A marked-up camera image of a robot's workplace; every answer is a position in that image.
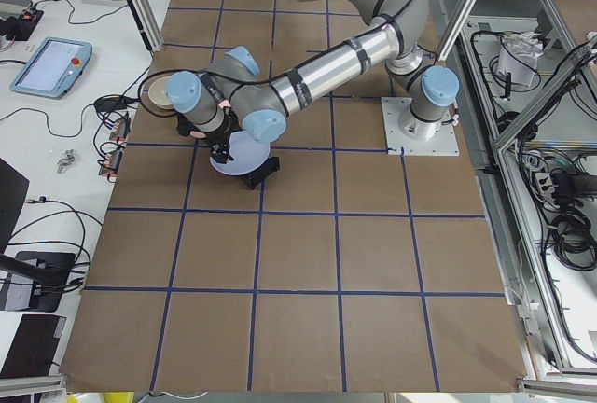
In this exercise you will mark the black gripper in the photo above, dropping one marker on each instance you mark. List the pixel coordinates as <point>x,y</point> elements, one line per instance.
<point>220,138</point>

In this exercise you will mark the blue plate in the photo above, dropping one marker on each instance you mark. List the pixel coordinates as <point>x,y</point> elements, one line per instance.
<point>247,155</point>

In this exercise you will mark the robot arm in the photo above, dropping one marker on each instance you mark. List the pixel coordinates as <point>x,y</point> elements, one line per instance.
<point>239,116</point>

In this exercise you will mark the black dish rack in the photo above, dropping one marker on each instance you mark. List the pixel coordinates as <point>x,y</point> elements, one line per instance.
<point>256,177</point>

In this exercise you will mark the cream round bowl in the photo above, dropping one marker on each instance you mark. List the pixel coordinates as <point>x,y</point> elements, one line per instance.
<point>157,94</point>

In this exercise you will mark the near teach pendant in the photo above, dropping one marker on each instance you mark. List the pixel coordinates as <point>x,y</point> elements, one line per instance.
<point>53,69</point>

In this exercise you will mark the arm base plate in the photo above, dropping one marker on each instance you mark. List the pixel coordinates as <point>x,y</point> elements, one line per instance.
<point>438,137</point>

